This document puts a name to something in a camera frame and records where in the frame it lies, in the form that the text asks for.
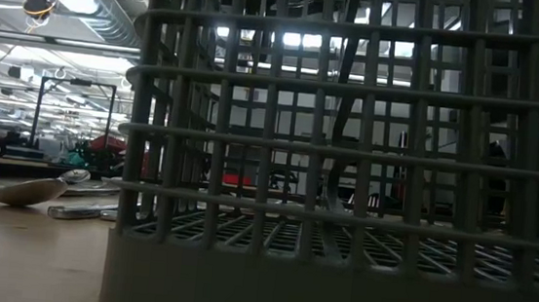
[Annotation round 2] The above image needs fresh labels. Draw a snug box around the grey plastic cutlery basket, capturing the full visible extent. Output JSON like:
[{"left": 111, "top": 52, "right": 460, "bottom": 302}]
[{"left": 97, "top": 0, "right": 539, "bottom": 302}]

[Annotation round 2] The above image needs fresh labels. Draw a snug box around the large silver spoon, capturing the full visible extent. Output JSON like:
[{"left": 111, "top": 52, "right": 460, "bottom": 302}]
[{"left": 0, "top": 173, "right": 70, "bottom": 212}]

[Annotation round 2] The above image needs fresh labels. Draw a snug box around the silver fork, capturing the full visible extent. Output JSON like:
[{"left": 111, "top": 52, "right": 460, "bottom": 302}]
[{"left": 316, "top": 0, "right": 369, "bottom": 266}]

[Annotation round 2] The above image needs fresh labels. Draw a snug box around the red bag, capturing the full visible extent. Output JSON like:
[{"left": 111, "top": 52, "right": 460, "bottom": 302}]
[{"left": 88, "top": 132, "right": 128, "bottom": 157}]

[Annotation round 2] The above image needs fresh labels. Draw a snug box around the metal knife handle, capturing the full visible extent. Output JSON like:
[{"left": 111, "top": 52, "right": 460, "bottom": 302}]
[{"left": 46, "top": 198, "right": 119, "bottom": 226}]

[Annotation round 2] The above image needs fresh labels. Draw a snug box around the silver ceiling duct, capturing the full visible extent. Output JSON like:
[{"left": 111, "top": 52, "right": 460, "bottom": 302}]
[{"left": 3, "top": 0, "right": 150, "bottom": 49}]

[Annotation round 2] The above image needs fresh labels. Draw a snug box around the black metal frame rig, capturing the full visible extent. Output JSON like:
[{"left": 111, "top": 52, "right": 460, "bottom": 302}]
[{"left": 28, "top": 74, "right": 119, "bottom": 157}]

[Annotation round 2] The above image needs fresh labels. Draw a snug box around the black aluminium table frame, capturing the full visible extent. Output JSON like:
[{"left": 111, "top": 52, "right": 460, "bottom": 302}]
[{"left": 0, "top": 159, "right": 125, "bottom": 190}]

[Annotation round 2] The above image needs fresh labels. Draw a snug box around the black yellow cable reel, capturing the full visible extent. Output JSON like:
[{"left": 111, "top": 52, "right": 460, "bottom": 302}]
[{"left": 19, "top": 0, "right": 58, "bottom": 35}]

